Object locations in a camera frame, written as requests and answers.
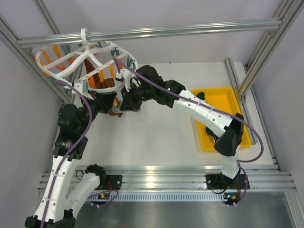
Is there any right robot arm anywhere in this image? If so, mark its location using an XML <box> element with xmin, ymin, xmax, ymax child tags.
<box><xmin>116</xmin><ymin>65</ymin><xmax>244</xmax><ymax>189</ymax></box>

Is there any white round clip hanger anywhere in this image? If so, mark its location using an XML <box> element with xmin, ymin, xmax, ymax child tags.
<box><xmin>35</xmin><ymin>41</ymin><xmax>138</xmax><ymax>93</ymax></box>

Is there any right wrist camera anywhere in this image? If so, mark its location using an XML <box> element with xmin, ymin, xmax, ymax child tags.
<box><xmin>116</xmin><ymin>69</ymin><xmax>135</xmax><ymax>92</ymax></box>

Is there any yellow plastic tray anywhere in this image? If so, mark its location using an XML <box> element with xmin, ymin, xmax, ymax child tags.
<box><xmin>191</xmin><ymin>87</ymin><xmax>242</xmax><ymax>152</ymax></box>

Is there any aluminium top crossbar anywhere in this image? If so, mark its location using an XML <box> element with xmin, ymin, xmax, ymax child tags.
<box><xmin>17</xmin><ymin>18</ymin><xmax>282</xmax><ymax>48</ymax></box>

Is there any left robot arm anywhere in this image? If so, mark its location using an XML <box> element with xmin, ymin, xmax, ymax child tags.
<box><xmin>25</xmin><ymin>92</ymin><xmax>117</xmax><ymax>228</ymax></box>

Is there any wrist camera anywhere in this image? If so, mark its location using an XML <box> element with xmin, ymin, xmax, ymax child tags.
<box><xmin>116</xmin><ymin>69</ymin><xmax>135</xmax><ymax>92</ymax></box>
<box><xmin>73</xmin><ymin>80</ymin><xmax>89</xmax><ymax>94</ymax></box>

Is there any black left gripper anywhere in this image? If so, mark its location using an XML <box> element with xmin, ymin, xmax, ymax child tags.
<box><xmin>78</xmin><ymin>89</ymin><xmax>117</xmax><ymax>133</ymax></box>

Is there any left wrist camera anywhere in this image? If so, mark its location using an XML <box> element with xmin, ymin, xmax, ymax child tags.
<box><xmin>73</xmin><ymin>80</ymin><xmax>89</xmax><ymax>94</ymax></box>

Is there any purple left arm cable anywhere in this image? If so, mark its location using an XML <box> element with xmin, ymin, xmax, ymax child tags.
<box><xmin>40</xmin><ymin>79</ymin><xmax>93</xmax><ymax>228</ymax></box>

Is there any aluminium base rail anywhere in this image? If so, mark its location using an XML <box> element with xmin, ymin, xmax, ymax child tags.
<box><xmin>38</xmin><ymin>165</ymin><xmax>296</xmax><ymax>190</ymax></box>

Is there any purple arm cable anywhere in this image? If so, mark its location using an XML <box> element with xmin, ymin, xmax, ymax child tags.
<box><xmin>113</xmin><ymin>56</ymin><xmax>264</xmax><ymax>205</ymax></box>
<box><xmin>40</xmin><ymin>79</ymin><xmax>93</xmax><ymax>228</ymax></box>

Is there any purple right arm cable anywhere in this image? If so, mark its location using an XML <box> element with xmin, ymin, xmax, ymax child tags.
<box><xmin>113</xmin><ymin>56</ymin><xmax>264</xmax><ymax>205</ymax></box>

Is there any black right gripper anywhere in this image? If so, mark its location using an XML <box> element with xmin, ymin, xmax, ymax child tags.
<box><xmin>121</xmin><ymin>82</ymin><xmax>154</xmax><ymax>113</ymax></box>

